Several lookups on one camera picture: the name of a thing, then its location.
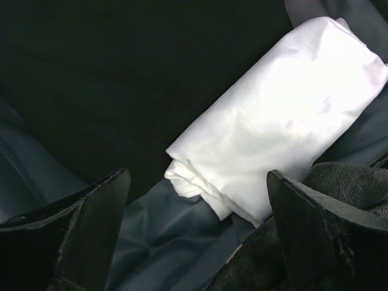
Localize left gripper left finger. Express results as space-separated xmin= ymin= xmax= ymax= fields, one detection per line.
xmin=1 ymin=169 xmax=130 ymax=290

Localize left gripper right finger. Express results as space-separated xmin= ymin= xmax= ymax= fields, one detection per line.
xmin=267 ymin=170 xmax=387 ymax=290

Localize white garment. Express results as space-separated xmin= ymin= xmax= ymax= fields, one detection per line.
xmin=164 ymin=17 xmax=387 ymax=226

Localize black garment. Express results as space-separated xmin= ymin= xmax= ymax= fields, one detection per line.
xmin=0 ymin=0 xmax=295 ymax=192

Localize black blanket yellow flowers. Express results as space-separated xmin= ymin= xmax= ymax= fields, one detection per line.
xmin=209 ymin=162 xmax=387 ymax=290

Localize teal hard-shell suitcase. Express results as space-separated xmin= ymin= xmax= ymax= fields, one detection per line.
xmin=1 ymin=1 xmax=387 ymax=290

